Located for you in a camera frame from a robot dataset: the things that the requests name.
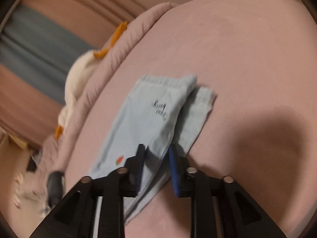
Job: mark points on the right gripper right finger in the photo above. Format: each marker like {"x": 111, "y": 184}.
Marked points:
{"x": 189, "y": 182}

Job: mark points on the white goose plush toy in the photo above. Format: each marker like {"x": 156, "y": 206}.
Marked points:
{"x": 78, "y": 76}

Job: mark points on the light blue denim pants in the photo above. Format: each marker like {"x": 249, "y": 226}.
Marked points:
{"x": 157, "y": 112}

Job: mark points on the blue-grey curtain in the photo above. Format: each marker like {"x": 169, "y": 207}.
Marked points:
{"x": 39, "y": 51}

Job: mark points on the pink bed sheet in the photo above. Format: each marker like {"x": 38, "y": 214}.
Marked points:
{"x": 259, "y": 57}

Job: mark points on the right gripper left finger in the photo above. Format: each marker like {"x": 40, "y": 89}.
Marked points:
{"x": 122, "y": 182}

